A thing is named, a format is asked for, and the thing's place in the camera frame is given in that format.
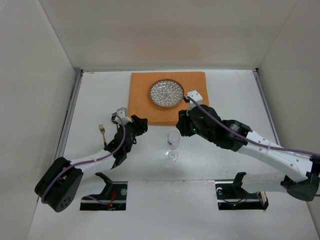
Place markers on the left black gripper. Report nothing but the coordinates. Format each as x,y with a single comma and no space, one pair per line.
135,126

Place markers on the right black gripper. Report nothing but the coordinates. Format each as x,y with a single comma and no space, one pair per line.
185,123

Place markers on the orange cloth napkin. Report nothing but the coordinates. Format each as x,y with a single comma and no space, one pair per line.
141,105

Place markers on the clear wine glass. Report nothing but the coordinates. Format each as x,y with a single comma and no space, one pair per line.
173,141

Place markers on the patterned ceramic plate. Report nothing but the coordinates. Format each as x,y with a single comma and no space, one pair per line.
166,93

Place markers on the gold fork black handle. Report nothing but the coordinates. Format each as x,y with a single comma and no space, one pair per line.
102,131

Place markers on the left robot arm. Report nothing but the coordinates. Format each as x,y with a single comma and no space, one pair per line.
66,180

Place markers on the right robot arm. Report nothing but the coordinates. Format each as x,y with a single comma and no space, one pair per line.
297,175

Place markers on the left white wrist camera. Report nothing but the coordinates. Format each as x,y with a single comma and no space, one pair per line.
122,112

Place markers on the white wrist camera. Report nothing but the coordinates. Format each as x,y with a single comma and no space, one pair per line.
193,98
122,112

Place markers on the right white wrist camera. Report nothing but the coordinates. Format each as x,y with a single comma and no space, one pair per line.
193,98

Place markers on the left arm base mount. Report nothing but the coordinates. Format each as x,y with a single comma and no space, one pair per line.
112,198

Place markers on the aluminium table edge rail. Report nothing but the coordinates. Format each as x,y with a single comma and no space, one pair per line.
68,116

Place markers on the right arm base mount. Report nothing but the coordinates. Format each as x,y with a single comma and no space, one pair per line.
230,198

